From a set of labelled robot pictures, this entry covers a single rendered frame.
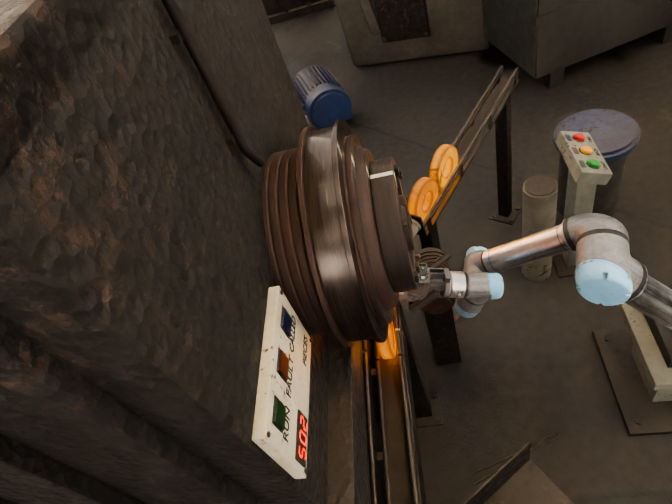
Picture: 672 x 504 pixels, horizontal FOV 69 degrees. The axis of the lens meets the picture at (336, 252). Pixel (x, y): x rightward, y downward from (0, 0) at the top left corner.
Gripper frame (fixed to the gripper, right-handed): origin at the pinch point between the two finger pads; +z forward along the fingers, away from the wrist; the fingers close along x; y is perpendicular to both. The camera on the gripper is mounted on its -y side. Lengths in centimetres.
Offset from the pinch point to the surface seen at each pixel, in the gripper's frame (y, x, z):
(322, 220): 52, 26, 16
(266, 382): 44, 51, 24
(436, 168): 8.9, -43.2, -21.7
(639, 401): -46, 12, -96
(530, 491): -5, 52, -32
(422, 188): 8.0, -34.0, -16.1
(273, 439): 41, 58, 22
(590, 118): -2, -94, -97
